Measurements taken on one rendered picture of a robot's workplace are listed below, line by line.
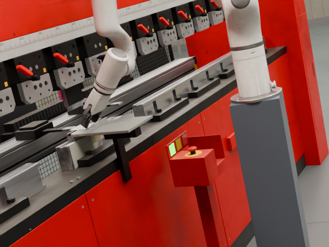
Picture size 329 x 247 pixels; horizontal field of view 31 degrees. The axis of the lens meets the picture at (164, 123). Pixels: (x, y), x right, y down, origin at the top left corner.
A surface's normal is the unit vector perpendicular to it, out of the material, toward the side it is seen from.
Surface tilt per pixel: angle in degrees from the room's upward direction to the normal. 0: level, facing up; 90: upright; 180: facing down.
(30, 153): 90
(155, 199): 90
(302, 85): 90
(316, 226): 0
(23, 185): 90
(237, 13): 126
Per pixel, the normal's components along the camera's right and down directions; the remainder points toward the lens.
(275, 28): -0.47, 0.30
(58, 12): 0.86, -0.07
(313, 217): -0.21, -0.95
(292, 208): -0.24, 0.28
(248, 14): 0.22, 0.75
